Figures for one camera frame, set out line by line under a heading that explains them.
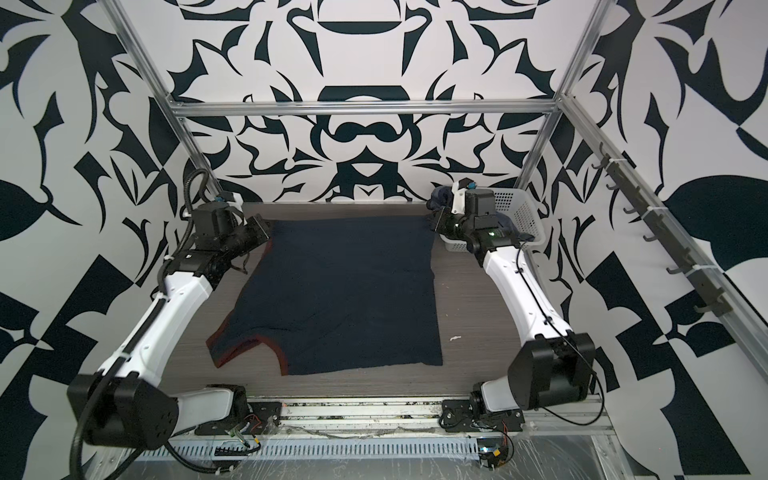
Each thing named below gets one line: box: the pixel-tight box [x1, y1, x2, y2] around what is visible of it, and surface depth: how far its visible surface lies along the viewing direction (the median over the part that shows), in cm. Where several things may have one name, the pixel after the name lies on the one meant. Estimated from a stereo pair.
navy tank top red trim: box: [206, 216, 443, 376], surface depth 88 cm
